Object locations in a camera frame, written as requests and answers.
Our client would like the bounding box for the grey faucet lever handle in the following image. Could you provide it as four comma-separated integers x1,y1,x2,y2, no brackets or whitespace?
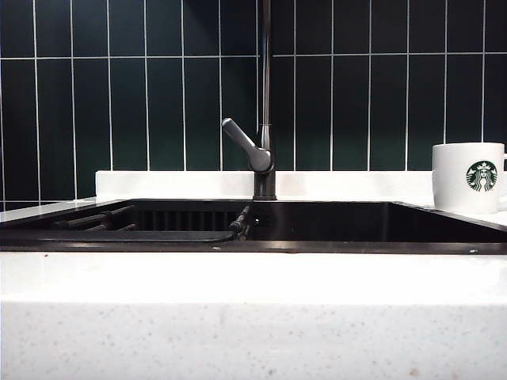
220,116,275,174

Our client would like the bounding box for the white Starbucks logo mug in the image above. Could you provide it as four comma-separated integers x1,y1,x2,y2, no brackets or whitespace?
431,142,507,215

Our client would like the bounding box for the black sink basin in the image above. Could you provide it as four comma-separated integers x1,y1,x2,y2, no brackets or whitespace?
0,197,507,256

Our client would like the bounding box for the black sink drain rack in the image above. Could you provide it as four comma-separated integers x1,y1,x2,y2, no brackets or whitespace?
51,203,253,244

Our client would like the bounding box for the dark metal sink faucet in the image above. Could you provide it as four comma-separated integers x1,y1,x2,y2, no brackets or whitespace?
252,0,277,202

